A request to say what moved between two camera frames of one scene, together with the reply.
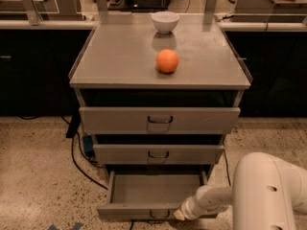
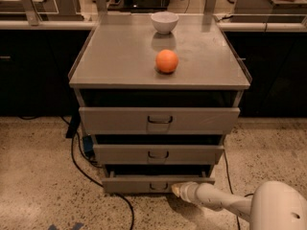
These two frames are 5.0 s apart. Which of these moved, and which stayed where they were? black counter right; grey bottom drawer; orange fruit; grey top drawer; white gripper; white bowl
Moved: white gripper; grey bottom drawer
Stayed: white bowl; orange fruit; grey top drawer; black counter right
